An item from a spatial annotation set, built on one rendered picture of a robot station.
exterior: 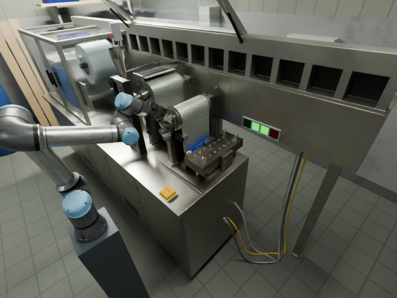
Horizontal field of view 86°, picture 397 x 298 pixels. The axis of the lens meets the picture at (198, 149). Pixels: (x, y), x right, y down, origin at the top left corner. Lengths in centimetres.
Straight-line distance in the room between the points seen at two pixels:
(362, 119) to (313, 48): 36
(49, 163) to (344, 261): 221
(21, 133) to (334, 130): 123
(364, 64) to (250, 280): 163
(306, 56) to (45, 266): 246
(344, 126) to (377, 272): 153
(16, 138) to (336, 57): 119
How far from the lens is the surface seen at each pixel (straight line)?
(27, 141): 91
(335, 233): 247
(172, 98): 148
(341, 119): 113
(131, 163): 157
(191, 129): 133
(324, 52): 108
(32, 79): 436
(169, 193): 127
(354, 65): 106
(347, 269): 231
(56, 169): 114
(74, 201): 112
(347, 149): 118
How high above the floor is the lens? 186
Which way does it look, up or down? 37 degrees down
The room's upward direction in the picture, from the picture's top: 3 degrees counter-clockwise
